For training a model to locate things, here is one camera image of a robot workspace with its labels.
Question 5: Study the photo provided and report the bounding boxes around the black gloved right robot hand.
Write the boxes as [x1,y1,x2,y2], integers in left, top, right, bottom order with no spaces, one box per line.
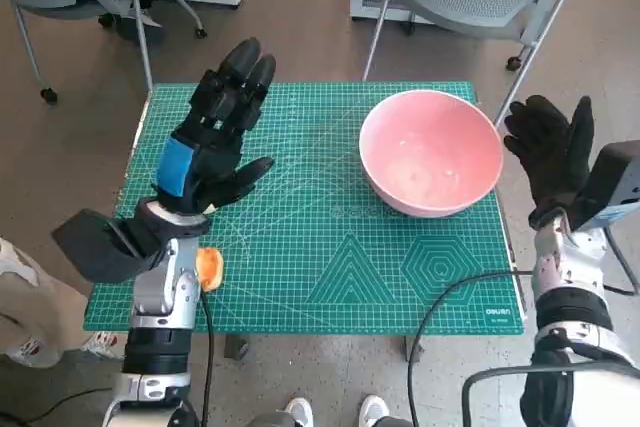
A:
[503,94,596,229]

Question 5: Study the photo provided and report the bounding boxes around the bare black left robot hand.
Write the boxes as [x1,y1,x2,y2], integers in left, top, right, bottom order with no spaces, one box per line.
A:
[152,36,277,216]

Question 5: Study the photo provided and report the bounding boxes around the orange sliced toy bread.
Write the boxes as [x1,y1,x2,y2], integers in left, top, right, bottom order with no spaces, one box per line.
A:
[195,245,225,292]

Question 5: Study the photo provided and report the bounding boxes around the pink bowl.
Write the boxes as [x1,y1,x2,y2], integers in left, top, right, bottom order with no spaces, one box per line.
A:
[358,90,504,218]

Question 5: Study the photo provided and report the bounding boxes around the green cutting mat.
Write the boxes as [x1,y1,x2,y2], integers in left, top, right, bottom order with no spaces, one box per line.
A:
[82,80,526,337]

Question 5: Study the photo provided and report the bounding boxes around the white shoe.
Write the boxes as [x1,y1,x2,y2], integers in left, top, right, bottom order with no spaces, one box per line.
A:
[360,395,389,427]
[287,396,315,427]

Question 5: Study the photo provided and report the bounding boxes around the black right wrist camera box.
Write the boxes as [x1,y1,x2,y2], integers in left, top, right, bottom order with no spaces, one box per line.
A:
[569,140,640,231]

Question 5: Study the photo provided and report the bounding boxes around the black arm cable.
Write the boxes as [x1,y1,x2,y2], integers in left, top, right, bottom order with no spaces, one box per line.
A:
[199,289,217,427]
[462,364,640,427]
[407,270,534,427]

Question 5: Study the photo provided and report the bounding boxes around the black table bracket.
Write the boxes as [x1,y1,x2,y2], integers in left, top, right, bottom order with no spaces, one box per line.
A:
[403,335,425,364]
[225,334,251,362]

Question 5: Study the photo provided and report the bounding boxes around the black floor cable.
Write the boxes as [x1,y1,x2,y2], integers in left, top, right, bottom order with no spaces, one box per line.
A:
[27,388,119,422]

